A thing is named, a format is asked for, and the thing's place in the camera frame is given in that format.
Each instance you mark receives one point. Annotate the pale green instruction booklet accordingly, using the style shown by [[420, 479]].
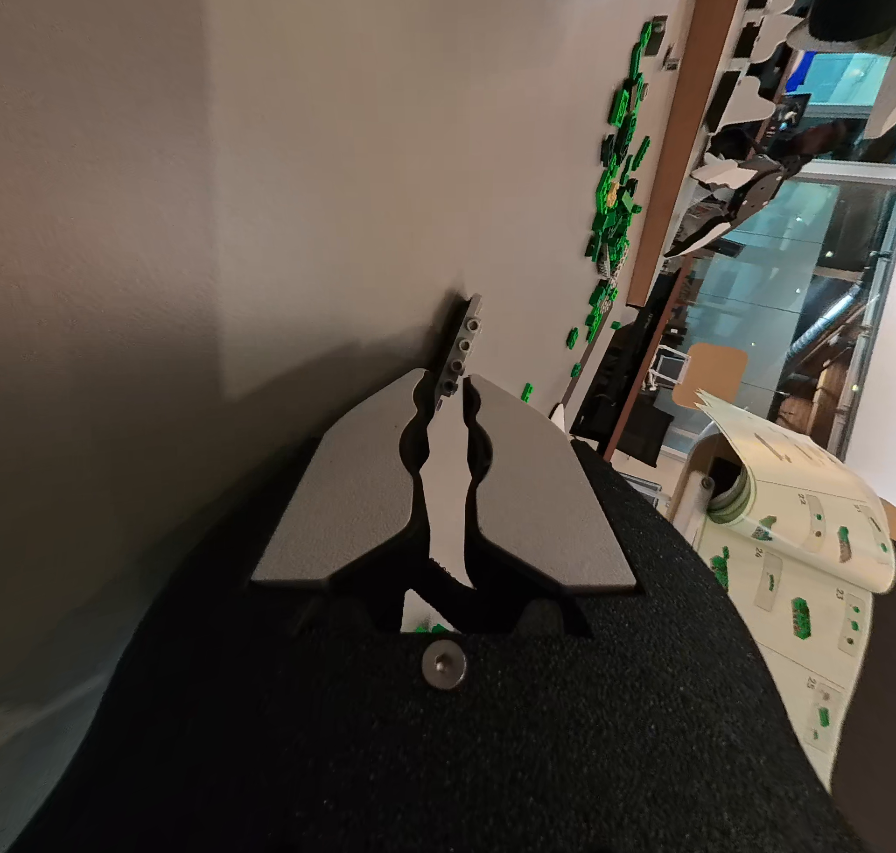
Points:
[[805, 552]]

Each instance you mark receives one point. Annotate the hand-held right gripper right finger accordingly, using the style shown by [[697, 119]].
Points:
[[546, 510]]

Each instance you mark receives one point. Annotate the grey studded beam brick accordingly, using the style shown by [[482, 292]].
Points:
[[462, 342]]

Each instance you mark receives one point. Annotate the grey desk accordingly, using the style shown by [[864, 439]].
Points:
[[280, 167]]

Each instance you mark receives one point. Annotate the black cushion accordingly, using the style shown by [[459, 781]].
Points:
[[854, 5]]

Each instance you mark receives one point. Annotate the silver air duct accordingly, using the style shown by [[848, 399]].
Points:
[[826, 324]]

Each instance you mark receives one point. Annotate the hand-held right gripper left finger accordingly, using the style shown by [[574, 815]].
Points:
[[350, 496]]

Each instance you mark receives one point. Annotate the black clawed device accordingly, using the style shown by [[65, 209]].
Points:
[[756, 195]]

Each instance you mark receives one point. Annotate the white book stand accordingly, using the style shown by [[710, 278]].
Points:
[[693, 503]]

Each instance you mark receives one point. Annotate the pile of green toy bricks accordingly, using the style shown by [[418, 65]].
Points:
[[616, 202]]

